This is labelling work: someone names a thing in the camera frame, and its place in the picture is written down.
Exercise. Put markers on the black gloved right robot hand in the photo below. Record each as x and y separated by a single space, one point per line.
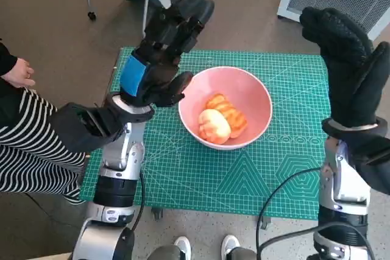
350 83

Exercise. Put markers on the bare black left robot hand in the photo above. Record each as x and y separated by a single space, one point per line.
158 68

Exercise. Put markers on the round toy bread bun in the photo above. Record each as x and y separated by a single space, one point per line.
213 126

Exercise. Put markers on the pink bowl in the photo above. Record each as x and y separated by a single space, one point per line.
243 89

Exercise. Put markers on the oblong striped toy bread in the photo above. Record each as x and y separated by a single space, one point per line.
234 120

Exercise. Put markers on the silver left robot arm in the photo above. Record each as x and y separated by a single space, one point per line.
122 156

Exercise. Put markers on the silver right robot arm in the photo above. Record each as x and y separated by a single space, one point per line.
344 187

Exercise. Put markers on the green cutting mat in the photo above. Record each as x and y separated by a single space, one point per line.
189 174

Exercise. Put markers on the person's hand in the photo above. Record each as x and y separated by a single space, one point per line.
19 72

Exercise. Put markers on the black table caster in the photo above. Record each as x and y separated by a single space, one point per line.
264 223
157 213

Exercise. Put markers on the person in striped clothing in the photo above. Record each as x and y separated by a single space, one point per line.
24 156

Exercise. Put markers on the person with white shoes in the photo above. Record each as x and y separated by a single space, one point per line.
182 246

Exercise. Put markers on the tan cardboard box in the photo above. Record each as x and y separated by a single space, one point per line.
59 257

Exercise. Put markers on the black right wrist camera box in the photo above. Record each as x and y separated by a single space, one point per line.
374 165

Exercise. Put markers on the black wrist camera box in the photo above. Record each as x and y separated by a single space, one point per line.
76 129
374 165

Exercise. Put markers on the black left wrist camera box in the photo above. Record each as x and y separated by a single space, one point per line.
76 129

